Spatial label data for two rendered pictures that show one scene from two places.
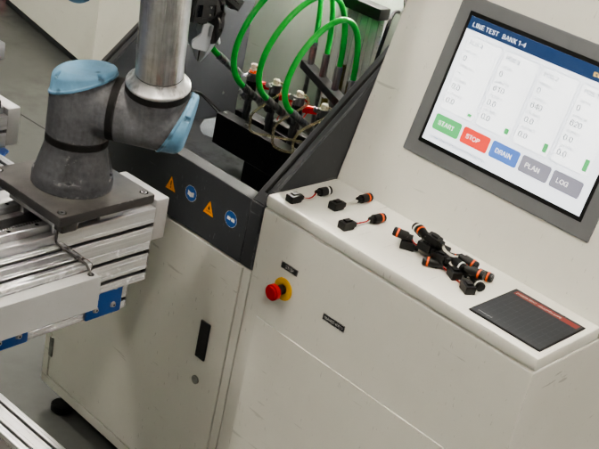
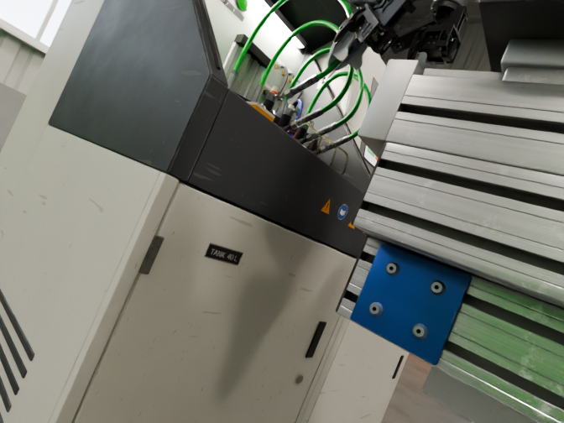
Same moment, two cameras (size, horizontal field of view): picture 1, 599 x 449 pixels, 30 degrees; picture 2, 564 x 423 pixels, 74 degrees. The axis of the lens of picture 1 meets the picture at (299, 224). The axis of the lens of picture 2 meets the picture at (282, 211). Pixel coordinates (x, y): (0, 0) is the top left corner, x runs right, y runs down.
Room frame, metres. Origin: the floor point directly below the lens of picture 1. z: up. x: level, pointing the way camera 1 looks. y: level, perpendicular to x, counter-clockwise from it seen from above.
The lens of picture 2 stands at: (2.39, 1.16, 0.78)
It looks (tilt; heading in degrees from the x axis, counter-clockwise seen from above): 2 degrees up; 271
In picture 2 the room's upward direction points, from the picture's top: 23 degrees clockwise
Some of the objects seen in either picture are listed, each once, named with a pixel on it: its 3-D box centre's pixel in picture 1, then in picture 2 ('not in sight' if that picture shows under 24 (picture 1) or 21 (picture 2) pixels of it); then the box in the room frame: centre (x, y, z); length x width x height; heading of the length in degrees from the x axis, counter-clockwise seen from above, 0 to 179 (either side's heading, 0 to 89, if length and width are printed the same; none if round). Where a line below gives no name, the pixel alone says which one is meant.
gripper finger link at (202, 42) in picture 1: (201, 43); not in sight; (2.22, 0.28, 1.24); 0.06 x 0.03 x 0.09; 141
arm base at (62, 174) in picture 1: (74, 157); not in sight; (1.86, 0.43, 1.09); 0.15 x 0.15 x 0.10
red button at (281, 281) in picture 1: (276, 290); not in sight; (2.05, 0.02, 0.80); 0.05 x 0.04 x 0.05; 51
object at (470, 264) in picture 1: (443, 252); not in sight; (1.97, -0.29, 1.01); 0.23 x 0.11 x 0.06; 51
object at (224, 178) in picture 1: (163, 172); (306, 195); (2.37, 0.34, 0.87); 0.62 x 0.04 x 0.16; 51
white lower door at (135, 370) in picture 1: (134, 326); (233, 381); (2.36, 0.35, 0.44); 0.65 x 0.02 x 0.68; 51
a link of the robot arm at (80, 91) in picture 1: (85, 99); not in sight; (1.86, 0.43, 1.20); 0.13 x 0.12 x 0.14; 89
